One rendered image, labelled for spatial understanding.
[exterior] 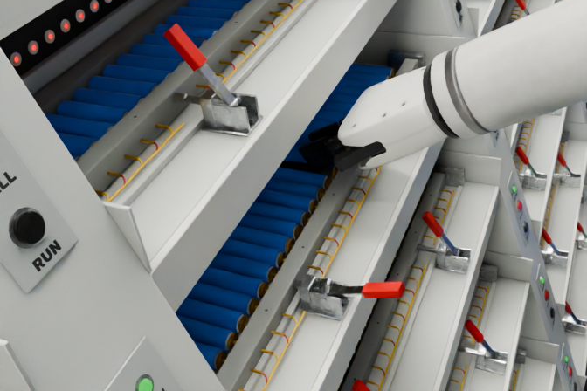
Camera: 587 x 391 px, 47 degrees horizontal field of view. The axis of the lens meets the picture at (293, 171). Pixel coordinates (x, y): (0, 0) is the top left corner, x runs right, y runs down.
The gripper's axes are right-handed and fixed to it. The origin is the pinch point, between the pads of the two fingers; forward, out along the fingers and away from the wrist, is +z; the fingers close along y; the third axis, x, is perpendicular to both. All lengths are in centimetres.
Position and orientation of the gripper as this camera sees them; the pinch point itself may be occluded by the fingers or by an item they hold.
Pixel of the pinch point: (325, 147)
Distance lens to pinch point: 73.1
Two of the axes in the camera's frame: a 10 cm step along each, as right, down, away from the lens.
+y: -4.0, 5.8, -7.1
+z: -7.2, 2.7, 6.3
